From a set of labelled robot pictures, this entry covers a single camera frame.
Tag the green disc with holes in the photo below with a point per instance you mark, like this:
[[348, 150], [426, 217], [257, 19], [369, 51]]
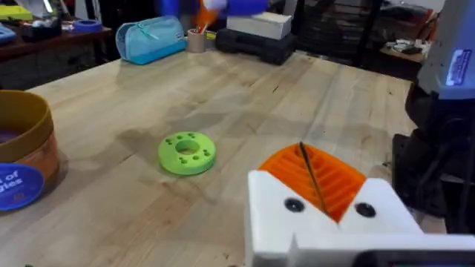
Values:
[[168, 157]]

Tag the blue tape roll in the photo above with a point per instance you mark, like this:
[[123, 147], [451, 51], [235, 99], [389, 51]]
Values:
[[87, 25]]

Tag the light blue zip bag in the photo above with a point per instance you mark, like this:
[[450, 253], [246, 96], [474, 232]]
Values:
[[148, 39]]

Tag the left gripper white and orange left finger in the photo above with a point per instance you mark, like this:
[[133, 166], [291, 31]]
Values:
[[271, 207]]

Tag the white flat box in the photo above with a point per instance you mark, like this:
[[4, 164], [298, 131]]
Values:
[[259, 24]]

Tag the yellow-green board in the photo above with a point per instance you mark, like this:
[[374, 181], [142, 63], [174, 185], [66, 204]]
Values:
[[13, 13]]

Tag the brown tub with blue label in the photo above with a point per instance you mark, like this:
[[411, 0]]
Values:
[[26, 148]]

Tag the dark side table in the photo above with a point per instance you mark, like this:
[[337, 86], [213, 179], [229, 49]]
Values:
[[48, 46]]

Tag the left gripper white and orange right finger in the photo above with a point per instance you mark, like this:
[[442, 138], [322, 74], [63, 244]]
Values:
[[378, 211]]

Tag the black box with clutter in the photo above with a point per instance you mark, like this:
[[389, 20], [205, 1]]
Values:
[[41, 29]]

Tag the black plastic case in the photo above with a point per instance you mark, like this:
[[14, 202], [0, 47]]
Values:
[[256, 46]]

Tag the tan cup with orange tools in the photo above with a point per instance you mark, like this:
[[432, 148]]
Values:
[[196, 41]]

